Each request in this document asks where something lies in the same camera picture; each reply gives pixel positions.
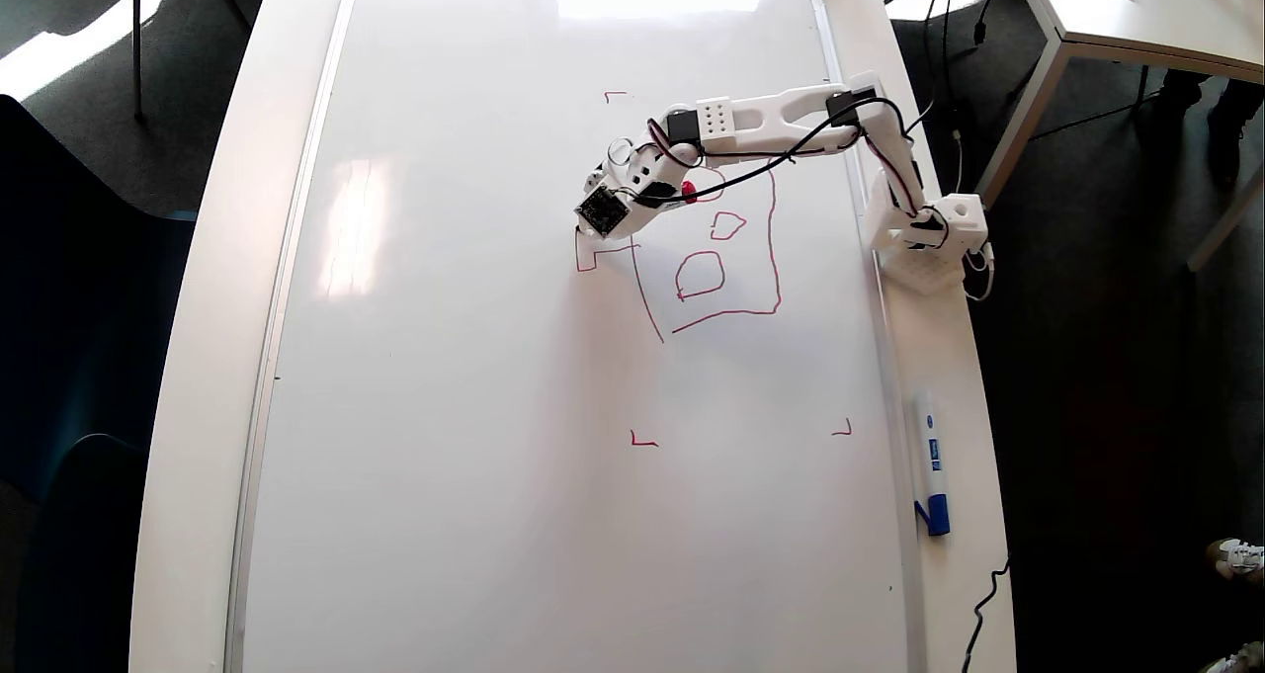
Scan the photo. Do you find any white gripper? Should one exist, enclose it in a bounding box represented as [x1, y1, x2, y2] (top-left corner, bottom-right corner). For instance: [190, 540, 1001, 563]
[585, 137, 705, 238]

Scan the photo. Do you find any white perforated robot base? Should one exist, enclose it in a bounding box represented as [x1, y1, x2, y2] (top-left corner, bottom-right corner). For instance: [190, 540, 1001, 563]
[866, 177, 974, 294]

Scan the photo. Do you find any blue whiteboard marker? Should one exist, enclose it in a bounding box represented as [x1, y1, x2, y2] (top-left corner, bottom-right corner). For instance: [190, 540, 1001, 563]
[911, 388, 953, 539]

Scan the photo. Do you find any dark trouser leg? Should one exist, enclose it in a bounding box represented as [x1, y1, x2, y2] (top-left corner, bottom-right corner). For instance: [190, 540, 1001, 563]
[1218, 78, 1265, 185]
[1158, 68, 1215, 135]

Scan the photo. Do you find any white side table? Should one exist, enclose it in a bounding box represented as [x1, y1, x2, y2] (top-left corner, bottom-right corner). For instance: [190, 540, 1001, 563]
[1003, 0, 1265, 271]

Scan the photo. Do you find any dark blue chair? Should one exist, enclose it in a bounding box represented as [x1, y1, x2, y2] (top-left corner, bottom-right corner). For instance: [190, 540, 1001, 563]
[15, 434, 149, 673]
[0, 95, 199, 501]

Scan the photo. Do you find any black wrist camera board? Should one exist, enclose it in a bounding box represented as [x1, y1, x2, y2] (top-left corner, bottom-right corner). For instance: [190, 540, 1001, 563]
[576, 186, 631, 239]

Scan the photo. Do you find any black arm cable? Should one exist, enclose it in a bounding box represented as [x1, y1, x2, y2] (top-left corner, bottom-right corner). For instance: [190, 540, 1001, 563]
[618, 97, 950, 249]

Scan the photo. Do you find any white whiteboard with metal frame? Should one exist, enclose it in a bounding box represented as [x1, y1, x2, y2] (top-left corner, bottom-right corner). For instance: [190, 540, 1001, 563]
[225, 0, 925, 673]

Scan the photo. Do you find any white base cable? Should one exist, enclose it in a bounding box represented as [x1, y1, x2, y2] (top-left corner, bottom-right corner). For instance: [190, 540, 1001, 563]
[964, 241, 996, 303]

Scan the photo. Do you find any thin black cable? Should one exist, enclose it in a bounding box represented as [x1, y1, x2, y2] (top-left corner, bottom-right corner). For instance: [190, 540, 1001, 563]
[961, 554, 1011, 673]

